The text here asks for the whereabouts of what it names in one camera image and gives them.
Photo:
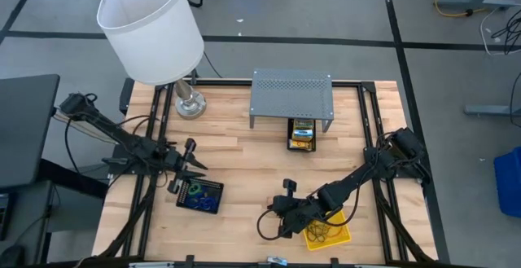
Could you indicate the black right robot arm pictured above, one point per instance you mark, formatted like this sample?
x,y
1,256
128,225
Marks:
x,y
354,180

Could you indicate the white shade silver table lamp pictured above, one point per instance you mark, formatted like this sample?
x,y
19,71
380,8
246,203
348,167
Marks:
x,y
150,27

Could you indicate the black slotted plastic basket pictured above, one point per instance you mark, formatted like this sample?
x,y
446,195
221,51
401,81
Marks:
x,y
215,185
289,135

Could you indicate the small crayon box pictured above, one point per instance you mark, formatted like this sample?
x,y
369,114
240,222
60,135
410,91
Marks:
x,y
304,124

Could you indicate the yellow plastic basket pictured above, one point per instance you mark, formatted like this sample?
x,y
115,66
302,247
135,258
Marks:
x,y
344,237

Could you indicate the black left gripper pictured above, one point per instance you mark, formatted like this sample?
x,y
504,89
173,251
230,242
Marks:
x,y
175,162

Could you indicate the grey perforated metal shelf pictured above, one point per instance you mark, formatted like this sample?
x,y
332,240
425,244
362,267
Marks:
x,y
291,93

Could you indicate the black side desk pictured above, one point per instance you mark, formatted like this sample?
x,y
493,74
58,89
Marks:
x,y
24,129

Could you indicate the black aluminium table frame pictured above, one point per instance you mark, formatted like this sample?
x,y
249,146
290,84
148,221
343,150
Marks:
x,y
228,82

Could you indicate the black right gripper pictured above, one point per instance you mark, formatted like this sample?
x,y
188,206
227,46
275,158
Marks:
x,y
297,215

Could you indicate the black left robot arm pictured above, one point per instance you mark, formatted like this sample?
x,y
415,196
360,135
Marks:
x,y
122,137

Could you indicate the blue plastic bin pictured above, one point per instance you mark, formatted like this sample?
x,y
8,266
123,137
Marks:
x,y
509,182

